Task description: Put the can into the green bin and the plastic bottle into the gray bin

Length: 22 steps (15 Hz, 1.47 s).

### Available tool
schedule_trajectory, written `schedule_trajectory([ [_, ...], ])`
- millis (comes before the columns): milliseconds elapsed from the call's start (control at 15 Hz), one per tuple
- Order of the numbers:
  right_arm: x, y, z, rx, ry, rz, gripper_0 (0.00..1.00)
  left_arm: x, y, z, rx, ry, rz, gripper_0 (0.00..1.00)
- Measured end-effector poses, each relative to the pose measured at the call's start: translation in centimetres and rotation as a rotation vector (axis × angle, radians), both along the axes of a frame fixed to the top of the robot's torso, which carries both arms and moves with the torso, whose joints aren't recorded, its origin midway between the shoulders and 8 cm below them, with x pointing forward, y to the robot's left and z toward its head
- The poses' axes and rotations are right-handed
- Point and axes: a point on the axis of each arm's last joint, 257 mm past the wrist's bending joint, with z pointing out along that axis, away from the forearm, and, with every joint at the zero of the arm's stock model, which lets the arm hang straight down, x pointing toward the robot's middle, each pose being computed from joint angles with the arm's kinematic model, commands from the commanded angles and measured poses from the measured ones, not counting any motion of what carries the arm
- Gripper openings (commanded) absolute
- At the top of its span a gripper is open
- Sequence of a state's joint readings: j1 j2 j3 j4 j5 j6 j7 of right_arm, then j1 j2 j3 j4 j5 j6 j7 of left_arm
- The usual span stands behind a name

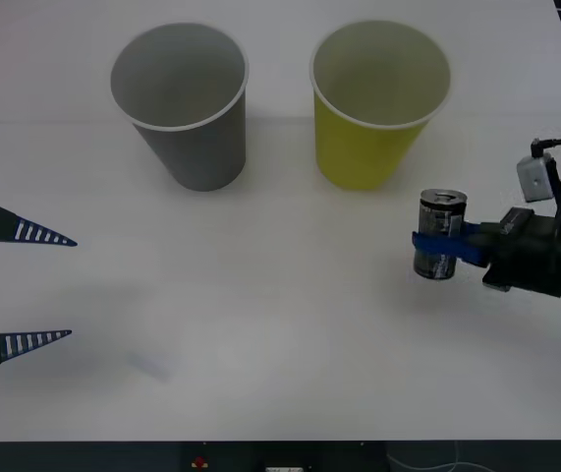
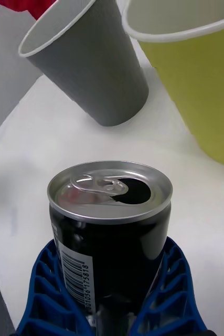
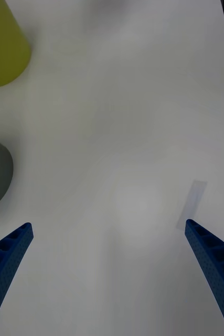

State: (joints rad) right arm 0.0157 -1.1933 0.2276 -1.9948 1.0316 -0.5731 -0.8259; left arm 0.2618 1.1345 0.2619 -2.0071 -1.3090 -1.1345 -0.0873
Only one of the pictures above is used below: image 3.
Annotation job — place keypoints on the yellow-green plastic waste bin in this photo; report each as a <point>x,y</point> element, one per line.
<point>1,44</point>

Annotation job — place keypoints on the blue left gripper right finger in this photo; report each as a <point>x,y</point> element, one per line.
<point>216,262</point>

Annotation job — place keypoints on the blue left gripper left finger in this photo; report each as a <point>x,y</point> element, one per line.
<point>4,262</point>

